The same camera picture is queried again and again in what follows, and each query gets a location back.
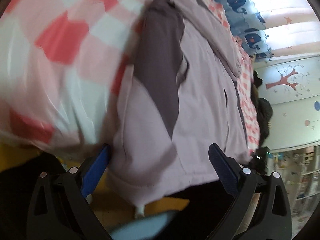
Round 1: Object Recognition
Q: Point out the blue whale print curtain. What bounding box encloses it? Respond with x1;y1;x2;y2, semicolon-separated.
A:
214;0;319;62

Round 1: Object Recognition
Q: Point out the pink checkered bed sheet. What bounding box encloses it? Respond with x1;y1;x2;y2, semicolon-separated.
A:
1;0;260;159

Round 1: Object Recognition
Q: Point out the cluttered white shelf unit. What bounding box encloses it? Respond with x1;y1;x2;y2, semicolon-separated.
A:
266;145;319;237

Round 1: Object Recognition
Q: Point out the black clothes pile bed end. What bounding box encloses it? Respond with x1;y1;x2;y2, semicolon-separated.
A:
250;70;273;175

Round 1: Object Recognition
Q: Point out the lilac and purple jacket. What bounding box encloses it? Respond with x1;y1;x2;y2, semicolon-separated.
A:
107;0;250;207

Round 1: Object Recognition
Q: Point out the red tree wall decal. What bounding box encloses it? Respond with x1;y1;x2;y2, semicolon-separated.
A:
264;63;311;98

